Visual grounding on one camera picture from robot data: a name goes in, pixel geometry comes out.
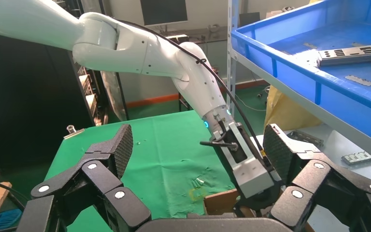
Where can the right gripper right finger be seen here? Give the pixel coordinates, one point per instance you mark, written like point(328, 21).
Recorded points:
point(316, 179)

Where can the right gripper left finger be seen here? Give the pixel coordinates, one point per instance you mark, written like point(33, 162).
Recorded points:
point(102, 179)

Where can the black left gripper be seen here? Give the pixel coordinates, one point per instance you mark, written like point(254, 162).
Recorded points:
point(259, 200)

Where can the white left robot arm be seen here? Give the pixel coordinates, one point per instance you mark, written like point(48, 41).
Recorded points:
point(124, 48)

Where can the brown cardboard box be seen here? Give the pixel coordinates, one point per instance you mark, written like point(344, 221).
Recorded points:
point(219, 201)

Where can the blue plastic tray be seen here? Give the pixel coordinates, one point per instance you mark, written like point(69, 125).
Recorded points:
point(300, 73)

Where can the white base board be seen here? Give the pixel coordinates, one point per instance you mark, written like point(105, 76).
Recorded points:
point(332, 153)

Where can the toothed metal strip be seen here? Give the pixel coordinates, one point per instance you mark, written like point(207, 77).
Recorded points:
point(358, 158)

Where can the silver binder clip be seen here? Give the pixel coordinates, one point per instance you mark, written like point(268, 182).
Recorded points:
point(71, 129)

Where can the green cloth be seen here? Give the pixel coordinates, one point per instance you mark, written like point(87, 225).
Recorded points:
point(166, 153)

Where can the yellow woven sack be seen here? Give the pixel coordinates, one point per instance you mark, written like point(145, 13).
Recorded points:
point(284, 109)

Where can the silver oval panel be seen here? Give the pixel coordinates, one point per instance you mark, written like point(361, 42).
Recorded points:
point(113, 93)

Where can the blue fabric bundle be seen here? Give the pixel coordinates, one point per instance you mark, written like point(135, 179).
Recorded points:
point(8, 221)

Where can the small metal plate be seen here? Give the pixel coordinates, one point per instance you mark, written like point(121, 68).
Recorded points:
point(360, 80)

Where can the dark equipment rack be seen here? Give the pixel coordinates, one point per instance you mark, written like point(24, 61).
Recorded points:
point(28, 96)

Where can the grey tape strip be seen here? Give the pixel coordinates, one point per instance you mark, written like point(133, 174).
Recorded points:
point(310, 45)
point(357, 44)

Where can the cluttered work desk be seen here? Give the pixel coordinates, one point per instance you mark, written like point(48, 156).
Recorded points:
point(211, 33)

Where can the small black screen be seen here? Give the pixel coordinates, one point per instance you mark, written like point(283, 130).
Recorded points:
point(249, 19)

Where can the large black monitor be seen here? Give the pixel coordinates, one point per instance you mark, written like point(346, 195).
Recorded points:
point(163, 11)

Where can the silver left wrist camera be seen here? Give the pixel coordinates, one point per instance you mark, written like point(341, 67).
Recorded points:
point(249, 173)

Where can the long narrow metal rail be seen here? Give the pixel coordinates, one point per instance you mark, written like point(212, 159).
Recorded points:
point(307, 138)

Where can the perforated metal shelf post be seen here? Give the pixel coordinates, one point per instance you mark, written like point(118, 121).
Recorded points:
point(232, 19)

